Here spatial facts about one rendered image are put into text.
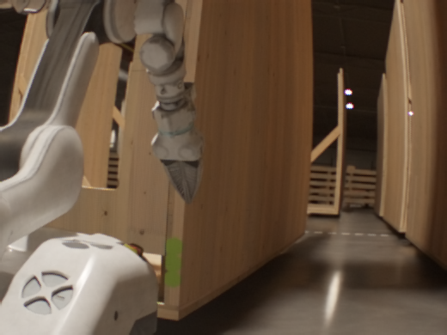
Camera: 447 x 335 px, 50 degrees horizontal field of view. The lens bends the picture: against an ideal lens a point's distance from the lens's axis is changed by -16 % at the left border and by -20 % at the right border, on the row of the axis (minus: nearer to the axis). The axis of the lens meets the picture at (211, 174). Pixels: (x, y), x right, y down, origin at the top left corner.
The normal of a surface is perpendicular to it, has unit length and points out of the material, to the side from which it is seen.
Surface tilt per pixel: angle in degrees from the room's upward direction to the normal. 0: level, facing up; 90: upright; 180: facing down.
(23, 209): 89
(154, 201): 90
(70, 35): 70
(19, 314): 37
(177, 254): 90
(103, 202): 90
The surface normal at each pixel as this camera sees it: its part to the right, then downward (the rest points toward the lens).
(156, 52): -0.25, 0.58
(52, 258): -0.11, -0.80
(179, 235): -0.25, -0.04
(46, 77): -0.24, -0.37
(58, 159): 0.96, 0.07
